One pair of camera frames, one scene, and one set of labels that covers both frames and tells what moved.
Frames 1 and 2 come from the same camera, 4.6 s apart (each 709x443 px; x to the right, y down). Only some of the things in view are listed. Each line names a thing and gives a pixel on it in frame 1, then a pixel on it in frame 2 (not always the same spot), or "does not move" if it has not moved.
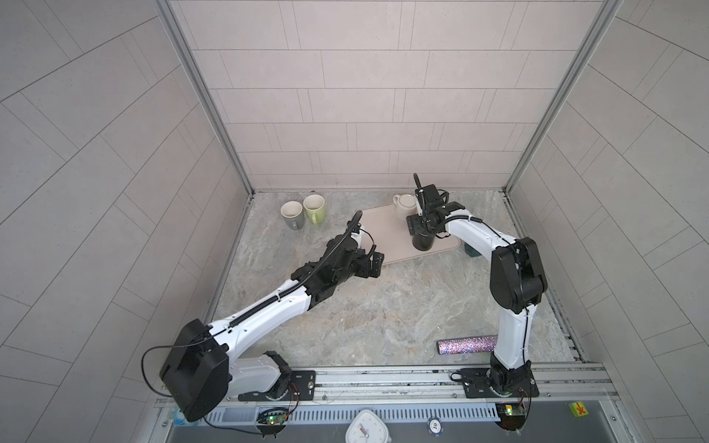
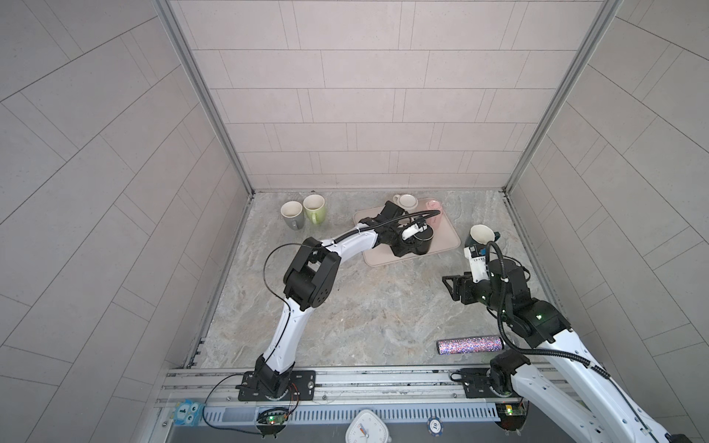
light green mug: (314, 206) does not move
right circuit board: (511, 416) does not move
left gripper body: (358, 266) → (391, 239)
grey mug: (293, 213) does not move
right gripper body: (422, 223) → (481, 292)
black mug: (423, 242) does not move
